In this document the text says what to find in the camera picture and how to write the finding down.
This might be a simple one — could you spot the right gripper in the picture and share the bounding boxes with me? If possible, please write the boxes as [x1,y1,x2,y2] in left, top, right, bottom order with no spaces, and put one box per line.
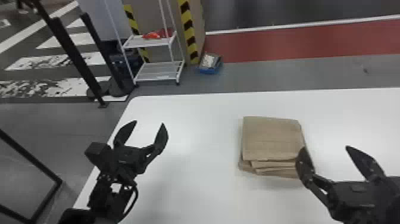
[295,145,400,224]

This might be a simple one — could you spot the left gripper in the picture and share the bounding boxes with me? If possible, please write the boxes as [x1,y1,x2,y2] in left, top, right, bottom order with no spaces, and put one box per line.
[107,120,169,183]

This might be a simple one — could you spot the white shelf trolley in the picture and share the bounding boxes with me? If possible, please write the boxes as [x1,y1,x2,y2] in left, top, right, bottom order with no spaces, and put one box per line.
[103,0,186,86]

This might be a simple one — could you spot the beige towel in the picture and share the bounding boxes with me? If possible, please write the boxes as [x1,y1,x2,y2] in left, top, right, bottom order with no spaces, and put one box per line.
[237,116,307,179]

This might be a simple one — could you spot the blue tray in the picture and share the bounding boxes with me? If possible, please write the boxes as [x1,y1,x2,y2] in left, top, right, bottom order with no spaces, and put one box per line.
[197,52,224,75]

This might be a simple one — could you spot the red packet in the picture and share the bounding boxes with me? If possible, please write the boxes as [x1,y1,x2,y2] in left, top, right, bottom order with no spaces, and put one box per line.
[142,28,174,40]

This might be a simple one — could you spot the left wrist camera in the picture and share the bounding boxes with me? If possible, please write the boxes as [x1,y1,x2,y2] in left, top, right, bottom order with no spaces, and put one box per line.
[84,141,117,176]

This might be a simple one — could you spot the yellow black striped post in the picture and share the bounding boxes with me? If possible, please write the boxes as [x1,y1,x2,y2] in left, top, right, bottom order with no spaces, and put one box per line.
[123,4,151,64]
[176,0,201,66]

